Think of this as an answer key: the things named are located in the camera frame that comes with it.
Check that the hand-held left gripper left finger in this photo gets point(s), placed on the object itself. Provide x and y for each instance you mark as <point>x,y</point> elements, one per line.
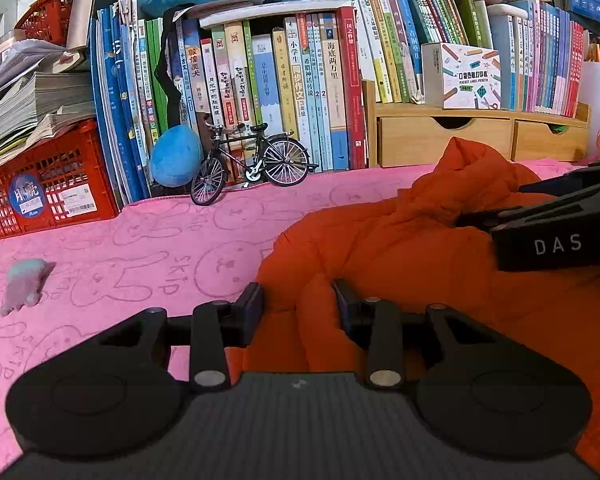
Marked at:
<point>252,305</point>

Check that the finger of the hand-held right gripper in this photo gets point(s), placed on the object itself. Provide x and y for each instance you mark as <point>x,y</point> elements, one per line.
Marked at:
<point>580,177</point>
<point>510,216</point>

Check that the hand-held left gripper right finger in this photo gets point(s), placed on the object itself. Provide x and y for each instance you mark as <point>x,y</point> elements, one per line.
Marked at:
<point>345,305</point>

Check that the orange puffer jacket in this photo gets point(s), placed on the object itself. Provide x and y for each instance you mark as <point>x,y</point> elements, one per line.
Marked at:
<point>380,245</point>

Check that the wooden drawer organizer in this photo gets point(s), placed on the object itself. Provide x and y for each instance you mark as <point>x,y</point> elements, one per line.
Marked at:
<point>410,140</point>

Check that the pink rabbit-print blanket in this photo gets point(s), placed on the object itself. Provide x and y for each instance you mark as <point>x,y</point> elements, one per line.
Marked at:
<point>130,240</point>

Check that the black miniature bicycle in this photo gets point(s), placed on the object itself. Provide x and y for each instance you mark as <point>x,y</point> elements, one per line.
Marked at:
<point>280,160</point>

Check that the white printed box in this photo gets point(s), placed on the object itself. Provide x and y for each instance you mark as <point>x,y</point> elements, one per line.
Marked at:
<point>460,75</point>

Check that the round blue plush ball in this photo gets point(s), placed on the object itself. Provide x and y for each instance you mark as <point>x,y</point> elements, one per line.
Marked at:
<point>175,157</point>

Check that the row of books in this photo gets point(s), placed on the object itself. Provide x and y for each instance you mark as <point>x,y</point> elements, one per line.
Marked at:
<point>330,85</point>

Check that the red plastic crate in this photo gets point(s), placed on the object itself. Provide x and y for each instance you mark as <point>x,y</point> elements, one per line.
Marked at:
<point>80,160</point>

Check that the small teal grey toy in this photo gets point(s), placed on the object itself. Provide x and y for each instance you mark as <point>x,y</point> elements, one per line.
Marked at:
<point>25,285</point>

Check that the white shelf board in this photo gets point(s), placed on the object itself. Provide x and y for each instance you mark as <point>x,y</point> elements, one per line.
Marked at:
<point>275,12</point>

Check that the stack of papers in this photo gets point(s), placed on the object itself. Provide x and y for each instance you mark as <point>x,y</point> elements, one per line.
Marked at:
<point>30,105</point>

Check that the beige cardboard panel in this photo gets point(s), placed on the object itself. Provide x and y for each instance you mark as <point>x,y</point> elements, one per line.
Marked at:
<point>85,5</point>

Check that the red plastic basket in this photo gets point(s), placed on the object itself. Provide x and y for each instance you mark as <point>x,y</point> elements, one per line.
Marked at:
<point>45,15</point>

